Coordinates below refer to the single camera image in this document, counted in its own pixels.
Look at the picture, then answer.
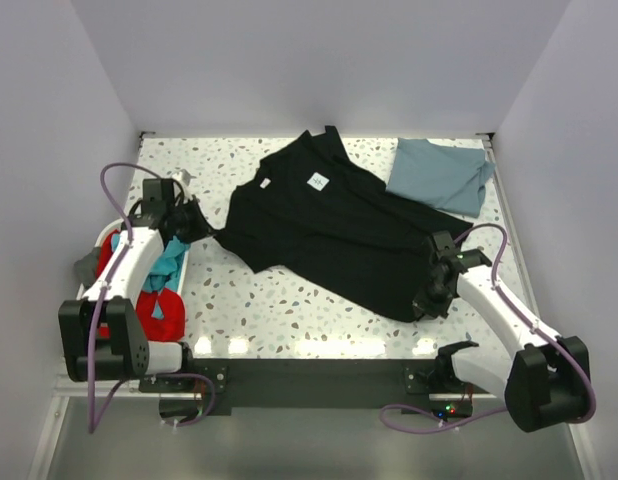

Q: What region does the turquoise t-shirt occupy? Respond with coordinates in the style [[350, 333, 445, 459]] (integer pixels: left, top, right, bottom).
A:
[[109, 228, 189, 323]]

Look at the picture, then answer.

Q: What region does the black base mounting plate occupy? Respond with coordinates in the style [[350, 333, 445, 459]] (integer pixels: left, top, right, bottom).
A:
[[132, 358, 462, 415]]

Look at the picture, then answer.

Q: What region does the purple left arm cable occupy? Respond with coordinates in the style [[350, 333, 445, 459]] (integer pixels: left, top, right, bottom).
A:
[[87, 162, 215, 434]]

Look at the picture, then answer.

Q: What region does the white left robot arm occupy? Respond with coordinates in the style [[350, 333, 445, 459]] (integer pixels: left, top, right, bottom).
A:
[[58, 171, 213, 382]]

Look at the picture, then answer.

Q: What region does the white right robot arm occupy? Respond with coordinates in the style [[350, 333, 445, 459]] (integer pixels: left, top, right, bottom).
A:
[[413, 232, 596, 432]]

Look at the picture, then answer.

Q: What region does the dark grey t-shirt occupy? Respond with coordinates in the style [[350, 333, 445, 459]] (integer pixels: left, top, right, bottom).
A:
[[73, 247, 101, 288]]

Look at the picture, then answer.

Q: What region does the folded grey-blue t-shirt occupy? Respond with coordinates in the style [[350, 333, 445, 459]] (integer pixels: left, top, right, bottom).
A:
[[386, 138, 495, 218]]

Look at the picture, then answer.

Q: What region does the black t-shirt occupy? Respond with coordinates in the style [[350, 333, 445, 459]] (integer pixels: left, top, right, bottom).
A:
[[216, 126, 471, 323]]

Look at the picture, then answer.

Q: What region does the white laundry basket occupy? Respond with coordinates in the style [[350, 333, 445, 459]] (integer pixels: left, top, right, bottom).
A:
[[63, 215, 194, 356]]

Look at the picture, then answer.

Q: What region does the red t-shirt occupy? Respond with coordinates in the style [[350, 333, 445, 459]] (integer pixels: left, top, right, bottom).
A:
[[96, 232, 186, 341]]

